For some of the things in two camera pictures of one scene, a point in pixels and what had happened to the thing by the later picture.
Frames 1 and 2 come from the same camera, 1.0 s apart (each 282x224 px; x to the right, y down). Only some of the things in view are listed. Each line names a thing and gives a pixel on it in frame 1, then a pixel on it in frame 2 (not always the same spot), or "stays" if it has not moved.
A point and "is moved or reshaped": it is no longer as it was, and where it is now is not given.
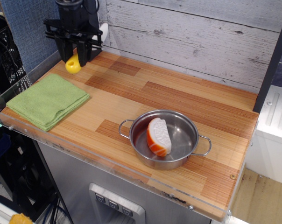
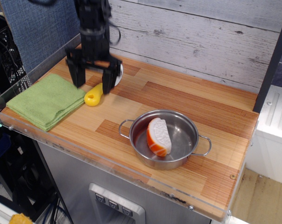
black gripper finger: [66, 48] → [77, 66]
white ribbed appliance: [269, 154] stays
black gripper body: [79, 22] → [95, 50]
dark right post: [280, 46] stays
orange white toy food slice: [158, 137] stays
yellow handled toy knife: [73, 66] is moved or reshaped
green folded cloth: [45, 101] stays
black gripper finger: [84, 49] → [109, 77]
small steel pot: [164, 139] stays
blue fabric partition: [25, 19] stays
